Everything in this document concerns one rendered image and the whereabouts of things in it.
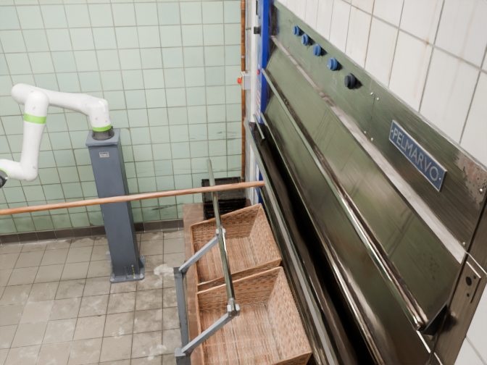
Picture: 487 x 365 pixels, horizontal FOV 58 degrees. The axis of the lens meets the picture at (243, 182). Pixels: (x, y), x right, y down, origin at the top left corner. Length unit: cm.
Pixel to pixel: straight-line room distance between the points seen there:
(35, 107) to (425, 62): 217
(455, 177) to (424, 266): 23
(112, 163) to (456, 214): 245
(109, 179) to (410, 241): 236
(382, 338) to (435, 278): 33
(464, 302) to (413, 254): 19
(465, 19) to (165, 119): 288
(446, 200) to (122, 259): 287
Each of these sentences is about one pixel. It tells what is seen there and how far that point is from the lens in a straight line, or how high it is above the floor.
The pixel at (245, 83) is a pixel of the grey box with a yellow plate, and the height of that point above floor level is 145.
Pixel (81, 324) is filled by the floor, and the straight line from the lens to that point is 343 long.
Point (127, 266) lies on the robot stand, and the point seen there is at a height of 12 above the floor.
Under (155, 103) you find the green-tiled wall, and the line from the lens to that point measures 350.
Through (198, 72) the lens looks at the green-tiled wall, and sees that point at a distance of 342.
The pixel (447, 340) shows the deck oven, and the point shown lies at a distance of 104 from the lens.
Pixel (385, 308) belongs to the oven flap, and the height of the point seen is 155.
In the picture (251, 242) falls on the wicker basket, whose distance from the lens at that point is 294.
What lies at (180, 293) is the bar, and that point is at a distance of 233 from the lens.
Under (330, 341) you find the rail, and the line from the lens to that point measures 133.
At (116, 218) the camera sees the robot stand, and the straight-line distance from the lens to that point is 330.
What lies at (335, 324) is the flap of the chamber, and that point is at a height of 141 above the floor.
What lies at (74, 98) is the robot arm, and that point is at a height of 145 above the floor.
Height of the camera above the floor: 247
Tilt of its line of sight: 32 degrees down
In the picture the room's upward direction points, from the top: straight up
